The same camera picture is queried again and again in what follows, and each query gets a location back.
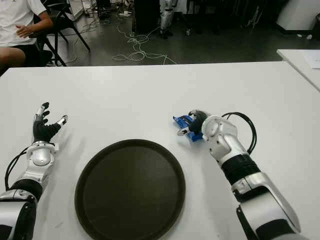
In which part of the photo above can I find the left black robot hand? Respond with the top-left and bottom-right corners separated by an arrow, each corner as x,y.
32,101 -> 69,144

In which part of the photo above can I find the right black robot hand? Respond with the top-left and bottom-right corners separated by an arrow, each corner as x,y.
176,109 -> 213,137

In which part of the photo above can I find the blue Oreo packet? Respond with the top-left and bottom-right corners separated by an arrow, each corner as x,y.
172,114 -> 204,143

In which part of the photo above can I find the round dark brown tray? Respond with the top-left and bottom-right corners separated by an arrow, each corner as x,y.
74,138 -> 186,240

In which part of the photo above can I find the black folding chair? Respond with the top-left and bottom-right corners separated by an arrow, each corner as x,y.
29,0 -> 91,67

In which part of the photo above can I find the seated person in white shirt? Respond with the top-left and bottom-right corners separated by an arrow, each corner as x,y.
0,0 -> 55,72

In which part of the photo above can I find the white side table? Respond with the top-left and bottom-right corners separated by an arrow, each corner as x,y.
276,48 -> 320,92

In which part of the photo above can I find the black cabinet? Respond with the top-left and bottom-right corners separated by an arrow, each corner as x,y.
134,0 -> 162,35

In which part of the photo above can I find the white board panel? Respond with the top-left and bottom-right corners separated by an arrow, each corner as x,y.
63,0 -> 86,22

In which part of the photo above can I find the white paper sheet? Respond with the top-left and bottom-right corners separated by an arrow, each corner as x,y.
304,53 -> 320,70

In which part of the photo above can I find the white machine housing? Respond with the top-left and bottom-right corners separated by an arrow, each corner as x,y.
275,0 -> 320,35

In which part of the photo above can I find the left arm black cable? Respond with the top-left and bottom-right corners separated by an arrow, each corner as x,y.
4,147 -> 31,191

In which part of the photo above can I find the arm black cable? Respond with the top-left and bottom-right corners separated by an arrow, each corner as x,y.
4,147 -> 31,191
221,111 -> 258,153

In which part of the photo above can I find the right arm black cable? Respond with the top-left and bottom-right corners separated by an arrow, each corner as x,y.
221,111 -> 258,153

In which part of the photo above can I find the white floor cable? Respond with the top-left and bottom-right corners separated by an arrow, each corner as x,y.
112,14 -> 178,65

